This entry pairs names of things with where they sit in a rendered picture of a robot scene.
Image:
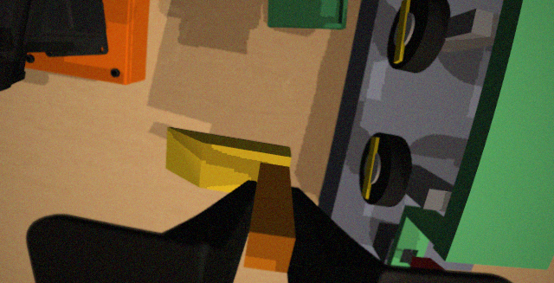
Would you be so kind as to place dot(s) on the yellow wedge with orange handle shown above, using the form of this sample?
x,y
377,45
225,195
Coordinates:
x,y
222,163

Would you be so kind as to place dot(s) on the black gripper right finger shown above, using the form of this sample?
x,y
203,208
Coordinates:
x,y
324,253

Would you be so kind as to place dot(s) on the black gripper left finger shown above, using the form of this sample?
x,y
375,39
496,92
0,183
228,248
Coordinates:
x,y
207,248

